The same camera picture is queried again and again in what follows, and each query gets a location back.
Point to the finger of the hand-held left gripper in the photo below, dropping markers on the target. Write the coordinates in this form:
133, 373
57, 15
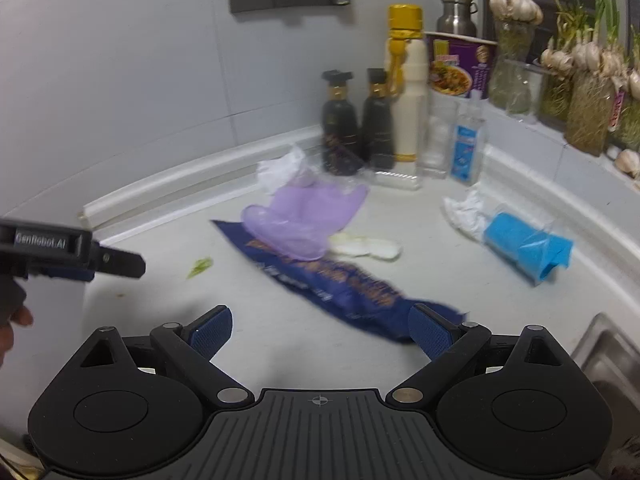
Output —
120, 260
65, 274

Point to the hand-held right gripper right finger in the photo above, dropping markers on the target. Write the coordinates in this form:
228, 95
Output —
432, 332

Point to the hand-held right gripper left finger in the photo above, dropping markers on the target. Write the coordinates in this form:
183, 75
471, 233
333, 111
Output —
212, 332

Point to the dark blue snack packet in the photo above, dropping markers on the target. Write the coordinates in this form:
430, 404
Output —
345, 285

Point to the purple rubber glove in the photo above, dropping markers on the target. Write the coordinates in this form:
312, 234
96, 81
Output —
305, 215

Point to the clear plastic tray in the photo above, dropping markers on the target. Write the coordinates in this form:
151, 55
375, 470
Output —
400, 180

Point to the person's left hand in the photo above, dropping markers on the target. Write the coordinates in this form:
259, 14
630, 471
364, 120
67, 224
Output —
22, 318

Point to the small green leaf scrap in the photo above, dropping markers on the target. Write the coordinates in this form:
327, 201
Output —
200, 269

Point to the pale cabbage stem piece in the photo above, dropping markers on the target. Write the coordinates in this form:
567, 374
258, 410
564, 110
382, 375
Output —
370, 249

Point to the blue cup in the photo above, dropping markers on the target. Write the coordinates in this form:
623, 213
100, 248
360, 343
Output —
520, 245

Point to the clear bottle blue label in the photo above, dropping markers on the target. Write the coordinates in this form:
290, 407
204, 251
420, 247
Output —
467, 150

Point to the clear drinking glass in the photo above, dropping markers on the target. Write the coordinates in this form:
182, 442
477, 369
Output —
440, 140

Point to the dark sauce bottle gold neck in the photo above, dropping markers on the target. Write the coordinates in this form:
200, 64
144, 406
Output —
340, 125
377, 125

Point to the white bottle yellow cap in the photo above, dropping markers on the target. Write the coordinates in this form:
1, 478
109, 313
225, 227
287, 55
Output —
407, 110

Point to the loose garlic bulb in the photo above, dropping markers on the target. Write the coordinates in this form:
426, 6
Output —
627, 162

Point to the purple instant noodle cup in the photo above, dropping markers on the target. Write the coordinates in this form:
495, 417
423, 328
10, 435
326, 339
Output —
460, 70

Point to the steel flask bottle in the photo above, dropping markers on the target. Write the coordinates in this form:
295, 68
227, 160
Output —
455, 17

